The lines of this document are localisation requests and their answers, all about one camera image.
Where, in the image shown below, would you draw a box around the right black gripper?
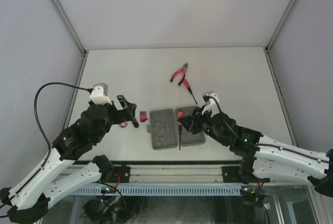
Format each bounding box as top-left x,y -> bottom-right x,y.
179,105 -> 228,146

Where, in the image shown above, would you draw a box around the left aluminium frame post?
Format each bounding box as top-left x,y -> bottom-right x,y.
36,0 -> 88,128

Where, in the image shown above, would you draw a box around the black camera cable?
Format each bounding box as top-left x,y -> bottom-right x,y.
205,97 -> 333,162
0,82 -> 94,209

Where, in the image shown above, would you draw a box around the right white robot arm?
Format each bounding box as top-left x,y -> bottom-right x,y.
178,107 -> 332,197

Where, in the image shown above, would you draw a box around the blue slotted cable duct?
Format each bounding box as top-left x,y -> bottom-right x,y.
71,185 -> 241,196

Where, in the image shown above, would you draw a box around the red handled pliers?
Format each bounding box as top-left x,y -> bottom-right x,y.
170,63 -> 188,86

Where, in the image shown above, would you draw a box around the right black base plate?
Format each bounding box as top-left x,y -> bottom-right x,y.
222,166 -> 260,184

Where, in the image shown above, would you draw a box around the grey plastic tool case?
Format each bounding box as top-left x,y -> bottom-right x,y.
147,106 -> 206,151

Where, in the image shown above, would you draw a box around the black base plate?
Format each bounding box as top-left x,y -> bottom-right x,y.
100,165 -> 131,183
222,166 -> 260,184

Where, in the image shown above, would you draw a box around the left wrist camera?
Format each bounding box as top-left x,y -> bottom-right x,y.
89,83 -> 111,105

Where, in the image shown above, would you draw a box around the left black camera cable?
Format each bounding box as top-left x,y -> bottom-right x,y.
0,82 -> 94,209

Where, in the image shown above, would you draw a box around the aluminium mounting rail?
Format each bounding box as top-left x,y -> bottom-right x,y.
52,164 -> 321,184

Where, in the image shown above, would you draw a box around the red black screwdriver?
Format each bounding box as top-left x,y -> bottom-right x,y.
183,79 -> 198,104
177,110 -> 184,150

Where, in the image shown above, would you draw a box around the red utility knife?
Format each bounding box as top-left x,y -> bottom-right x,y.
132,117 -> 139,128

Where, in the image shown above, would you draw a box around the red hex key set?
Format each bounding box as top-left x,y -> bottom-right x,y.
139,111 -> 148,122

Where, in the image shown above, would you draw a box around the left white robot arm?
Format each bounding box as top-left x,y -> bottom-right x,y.
1,95 -> 137,223

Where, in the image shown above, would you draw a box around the red electrical tape roll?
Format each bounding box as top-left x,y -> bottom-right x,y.
119,121 -> 127,128

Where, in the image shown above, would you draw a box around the right black camera cable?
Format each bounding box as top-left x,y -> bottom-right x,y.
205,97 -> 333,162

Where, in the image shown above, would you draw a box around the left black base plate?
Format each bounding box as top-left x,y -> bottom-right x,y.
100,165 -> 131,183

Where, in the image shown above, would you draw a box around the right aluminium frame post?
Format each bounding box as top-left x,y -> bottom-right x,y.
263,0 -> 299,146

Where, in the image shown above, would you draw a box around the aluminium frame post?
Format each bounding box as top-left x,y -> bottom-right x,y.
36,0 -> 88,128
263,0 -> 299,146

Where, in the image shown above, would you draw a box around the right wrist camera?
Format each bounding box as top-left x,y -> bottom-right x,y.
201,91 -> 222,115

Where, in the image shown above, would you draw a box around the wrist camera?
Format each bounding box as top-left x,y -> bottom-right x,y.
201,91 -> 222,115
89,83 -> 111,105

